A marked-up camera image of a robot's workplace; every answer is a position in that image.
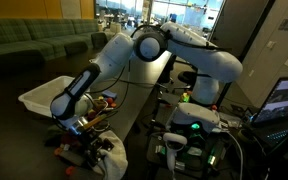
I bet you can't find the green plaid couch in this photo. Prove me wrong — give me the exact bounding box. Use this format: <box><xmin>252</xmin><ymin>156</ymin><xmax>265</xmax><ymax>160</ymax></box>
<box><xmin>0</xmin><ymin>18</ymin><xmax>109</xmax><ymax>80</ymax></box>

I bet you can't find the green yellow small toy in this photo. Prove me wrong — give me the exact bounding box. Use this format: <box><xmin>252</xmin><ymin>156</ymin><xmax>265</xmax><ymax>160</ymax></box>
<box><xmin>179</xmin><ymin>92</ymin><xmax>191</xmax><ymax>103</ymax></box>

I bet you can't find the white thick cable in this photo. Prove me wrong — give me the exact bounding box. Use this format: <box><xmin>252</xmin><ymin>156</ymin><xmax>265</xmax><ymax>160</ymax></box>
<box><xmin>216</xmin><ymin>129</ymin><xmax>245</xmax><ymax>180</ymax></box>

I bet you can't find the black eraser block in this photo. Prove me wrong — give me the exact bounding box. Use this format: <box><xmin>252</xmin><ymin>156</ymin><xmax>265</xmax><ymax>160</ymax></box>
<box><xmin>58</xmin><ymin>149</ymin><xmax>87</xmax><ymax>167</ymax></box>

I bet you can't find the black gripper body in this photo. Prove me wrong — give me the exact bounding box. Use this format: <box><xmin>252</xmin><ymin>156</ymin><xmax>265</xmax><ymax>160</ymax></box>
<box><xmin>78</xmin><ymin>127</ymin><xmax>109</xmax><ymax>158</ymax></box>

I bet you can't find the black electronics box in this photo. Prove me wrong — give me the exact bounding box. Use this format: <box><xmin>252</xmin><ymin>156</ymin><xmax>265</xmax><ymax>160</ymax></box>
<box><xmin>146</xmin><ymin>132</ymin><xmax>226</xmax><ymax>180</ymax></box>

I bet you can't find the white wall switch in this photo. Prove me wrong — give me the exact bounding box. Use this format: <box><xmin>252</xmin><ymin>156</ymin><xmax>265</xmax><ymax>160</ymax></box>
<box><xmin>266</xmin><ymin>40</ymin><xmax>277</xmax><ymax>51</ymax></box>

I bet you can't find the white VR controller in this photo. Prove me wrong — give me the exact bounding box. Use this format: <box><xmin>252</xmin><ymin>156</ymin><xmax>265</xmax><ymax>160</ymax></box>
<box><xmin>162</xmin><ymin>132</ymin><xmax>189</xmax><ymax>172</ymax></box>

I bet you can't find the white terry towel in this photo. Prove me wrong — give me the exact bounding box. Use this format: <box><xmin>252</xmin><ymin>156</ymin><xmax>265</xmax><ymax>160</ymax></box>
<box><xmin>89</xmin><ymin>129</ymin><xmax>129</xmax><ymax>180</ymax></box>

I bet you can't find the black office chair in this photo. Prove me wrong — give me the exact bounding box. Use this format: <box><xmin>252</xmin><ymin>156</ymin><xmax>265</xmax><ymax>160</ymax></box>
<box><xmin>176</xmin><ymin>70</ymin><xmax>199</xmax><ymax>89</ymax></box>

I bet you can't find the small orange disc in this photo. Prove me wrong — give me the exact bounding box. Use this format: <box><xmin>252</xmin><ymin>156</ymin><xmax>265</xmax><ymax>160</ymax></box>
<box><xmin>53</xmin><ymin>147</ymin><xmax>65</xmax><ymax>156</ymax></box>
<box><xmin>65</xmin><ymin>165</ymin><xmax>77</xmax><ymax>176</ymax></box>

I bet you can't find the white plastic storage bin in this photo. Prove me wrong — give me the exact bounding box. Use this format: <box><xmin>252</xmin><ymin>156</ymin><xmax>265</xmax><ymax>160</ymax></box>
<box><xmin>17</xmin><ymin>75</ymin><xmax>95</xmax><ymax>120</ymax></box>

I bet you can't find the open laptop blue keyboard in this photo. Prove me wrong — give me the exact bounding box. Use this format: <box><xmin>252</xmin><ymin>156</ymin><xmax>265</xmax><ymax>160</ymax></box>
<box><xmin>249</xmin><ymin>76</ymin><xmax>288</xmax><ymax>144</ymax></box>

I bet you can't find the dark upholstered ottoman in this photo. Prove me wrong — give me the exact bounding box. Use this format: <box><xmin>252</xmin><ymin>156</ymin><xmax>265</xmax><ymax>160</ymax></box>
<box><xmin>0</xmin><ymin>49</ymin><xmax>46</xmax><ymax>76</ymax></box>
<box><xmin>63</xmin><ymin>40</ymin><xmax>89</xmax><ymax>56</ymax></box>
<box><xmin>90</xmin><ymin>31</ymin><xmax>109</xmax><ymax>50</ymax></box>

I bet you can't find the grey wall sign plate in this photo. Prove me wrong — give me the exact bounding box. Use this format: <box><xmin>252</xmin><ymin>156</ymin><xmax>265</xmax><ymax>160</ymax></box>
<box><xmin>278</xmin><ymin>18</ymin><xmax>288</xmax><ymax>32</ymax></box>

